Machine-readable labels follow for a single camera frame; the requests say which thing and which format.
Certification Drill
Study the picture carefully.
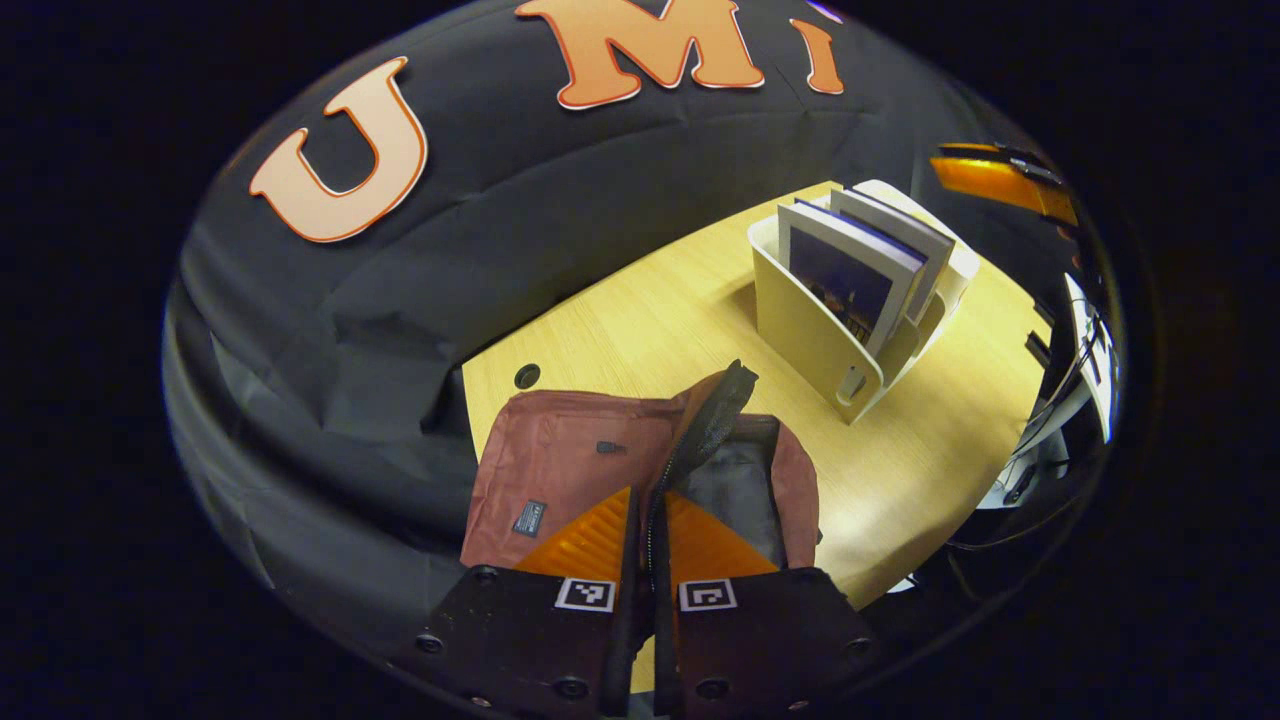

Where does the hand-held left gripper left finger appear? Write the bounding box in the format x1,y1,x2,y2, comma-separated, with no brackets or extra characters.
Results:
413,485,647,719

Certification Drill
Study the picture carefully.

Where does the white cover book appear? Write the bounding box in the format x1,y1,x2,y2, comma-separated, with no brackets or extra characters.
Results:
828,187,956,323

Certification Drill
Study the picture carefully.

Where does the black backdrop cloth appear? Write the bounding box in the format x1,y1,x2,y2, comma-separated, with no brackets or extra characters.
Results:
163,0,1081,661

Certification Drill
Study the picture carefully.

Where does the blue cover book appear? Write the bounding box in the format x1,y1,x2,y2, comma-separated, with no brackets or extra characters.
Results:
778,200,926,358

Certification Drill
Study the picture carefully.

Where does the cream bookshelf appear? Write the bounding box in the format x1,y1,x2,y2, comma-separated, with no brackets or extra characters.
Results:
748,180,981,426

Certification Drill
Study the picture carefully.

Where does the white electronic device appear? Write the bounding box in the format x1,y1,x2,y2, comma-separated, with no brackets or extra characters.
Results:
1005,272,1121,506

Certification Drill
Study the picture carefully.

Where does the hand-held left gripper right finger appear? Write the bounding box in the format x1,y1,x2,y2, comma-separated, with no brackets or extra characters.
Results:
652,490,881,720

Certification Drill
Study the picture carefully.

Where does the maroon schoolbag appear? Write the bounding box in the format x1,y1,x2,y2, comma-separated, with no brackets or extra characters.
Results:
460,360,823,591

